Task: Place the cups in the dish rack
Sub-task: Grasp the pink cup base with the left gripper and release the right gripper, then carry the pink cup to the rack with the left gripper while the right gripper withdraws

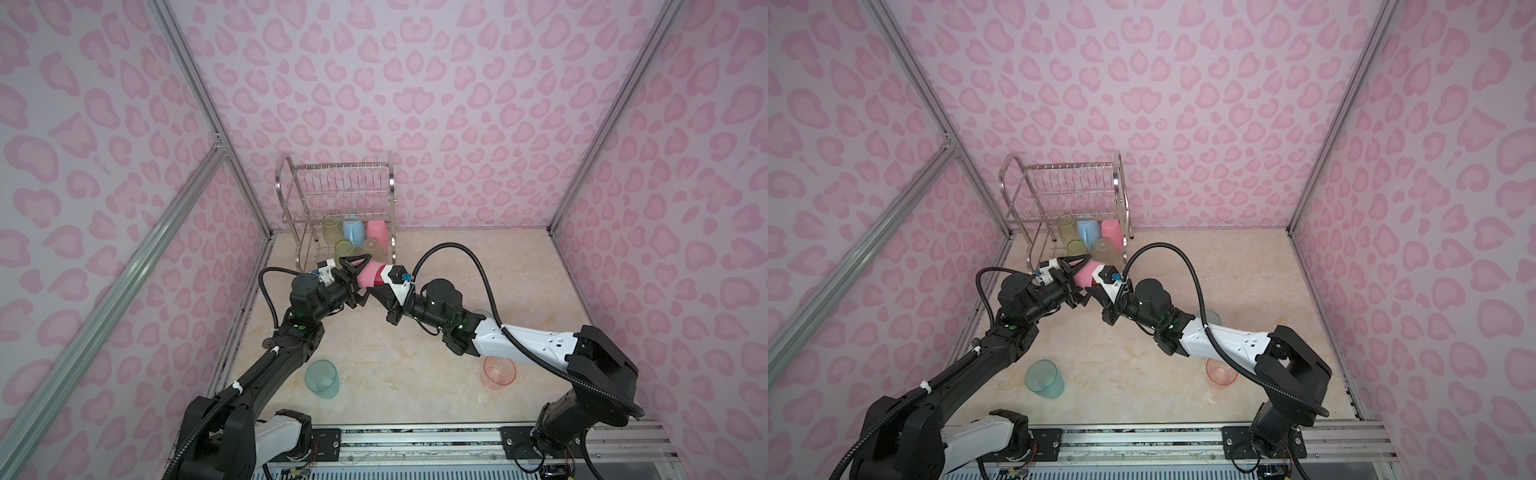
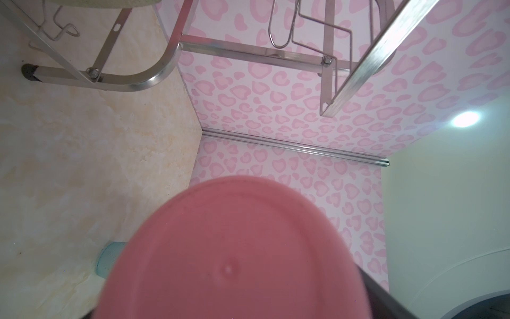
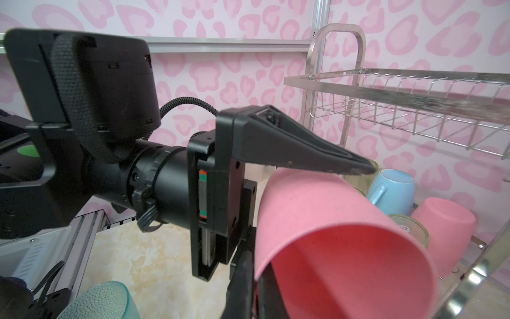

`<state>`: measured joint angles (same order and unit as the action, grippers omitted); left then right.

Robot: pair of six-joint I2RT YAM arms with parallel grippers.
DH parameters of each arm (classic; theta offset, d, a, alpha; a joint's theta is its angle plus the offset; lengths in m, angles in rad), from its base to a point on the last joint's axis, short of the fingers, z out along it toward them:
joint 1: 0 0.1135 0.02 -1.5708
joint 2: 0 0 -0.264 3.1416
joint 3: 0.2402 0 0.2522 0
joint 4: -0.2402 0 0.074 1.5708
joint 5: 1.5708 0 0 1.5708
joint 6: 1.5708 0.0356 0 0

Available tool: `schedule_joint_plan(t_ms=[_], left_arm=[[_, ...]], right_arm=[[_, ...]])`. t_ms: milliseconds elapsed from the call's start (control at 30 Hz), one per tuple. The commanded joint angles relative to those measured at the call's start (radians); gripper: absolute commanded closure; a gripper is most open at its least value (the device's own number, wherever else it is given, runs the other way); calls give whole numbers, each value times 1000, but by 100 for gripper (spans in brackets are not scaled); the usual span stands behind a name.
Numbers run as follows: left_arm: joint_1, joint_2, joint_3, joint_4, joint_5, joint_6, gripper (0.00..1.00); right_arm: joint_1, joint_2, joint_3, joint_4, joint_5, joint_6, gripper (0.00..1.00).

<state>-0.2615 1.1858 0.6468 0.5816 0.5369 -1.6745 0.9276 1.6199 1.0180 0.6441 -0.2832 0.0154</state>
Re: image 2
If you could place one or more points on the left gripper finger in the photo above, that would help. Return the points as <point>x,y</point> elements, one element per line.
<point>382,304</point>

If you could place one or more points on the pink plastic cup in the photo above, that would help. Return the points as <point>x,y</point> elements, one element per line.
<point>235,247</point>

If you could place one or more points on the teal plastic cup left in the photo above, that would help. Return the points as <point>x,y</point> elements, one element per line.
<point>107,258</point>

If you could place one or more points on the right aluminium frame beam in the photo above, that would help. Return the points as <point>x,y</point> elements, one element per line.
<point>297,147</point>

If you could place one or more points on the aluminium frame beam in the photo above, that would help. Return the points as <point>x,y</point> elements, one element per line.
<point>403,21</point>
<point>297,147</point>

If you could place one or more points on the left aluminium frame beam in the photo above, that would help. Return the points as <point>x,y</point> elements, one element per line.
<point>403,21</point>

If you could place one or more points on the chrome wire dish rack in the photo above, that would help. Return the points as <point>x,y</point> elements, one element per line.
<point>333,71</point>

